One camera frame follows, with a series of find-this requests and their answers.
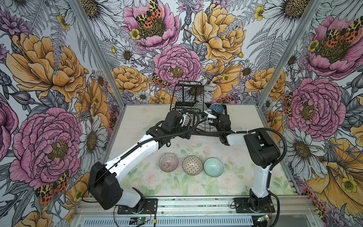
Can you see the white vented cable duct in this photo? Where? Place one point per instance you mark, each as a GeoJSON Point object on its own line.
{"type": "Point", "coordinates": [189, 221]}

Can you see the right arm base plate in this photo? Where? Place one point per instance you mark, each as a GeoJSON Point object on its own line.
{"type": "Point", "coordinates": [253, 205]}

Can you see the aluminium front rail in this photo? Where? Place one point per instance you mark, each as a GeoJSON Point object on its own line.
{"type": "Point", "coordinates": [201, 206]}

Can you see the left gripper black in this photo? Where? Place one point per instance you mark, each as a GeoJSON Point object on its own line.
{"type": "Point", "coordinates": [183, 134]}

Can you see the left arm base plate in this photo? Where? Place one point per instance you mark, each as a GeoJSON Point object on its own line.
{"type": "Point", "coordinates": [145, 206]}

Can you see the black wire dish rack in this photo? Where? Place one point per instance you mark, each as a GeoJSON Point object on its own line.
{"type": "Point", "coordinates": [192, 95]}

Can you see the pink patterned bowl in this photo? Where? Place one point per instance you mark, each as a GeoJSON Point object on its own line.
{"type": "Point", "coordinates": [168, 162]}

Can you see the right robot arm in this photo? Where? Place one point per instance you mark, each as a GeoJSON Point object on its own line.
{"type": "Point", "coordinates": [266, 147]}

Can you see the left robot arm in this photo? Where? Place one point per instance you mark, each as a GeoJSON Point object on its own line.
{"type": "Point", "coordinates": [105, 180]}

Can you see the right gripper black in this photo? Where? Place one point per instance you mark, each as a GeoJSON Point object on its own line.
{"type": "Point", "coordinates": [211, 123]}

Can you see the blue patterned bowl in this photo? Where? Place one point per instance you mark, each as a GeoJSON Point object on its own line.
{"type": "Point", "coordinates": [218, 108]}

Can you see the brown patterned bowl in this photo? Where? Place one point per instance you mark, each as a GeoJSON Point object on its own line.
{"type": "Point", "coordinates": [192, 165]}

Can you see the mint green striped bowl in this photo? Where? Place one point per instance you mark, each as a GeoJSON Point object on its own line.
{"type": "Point", "coordinates": [213, 167]}

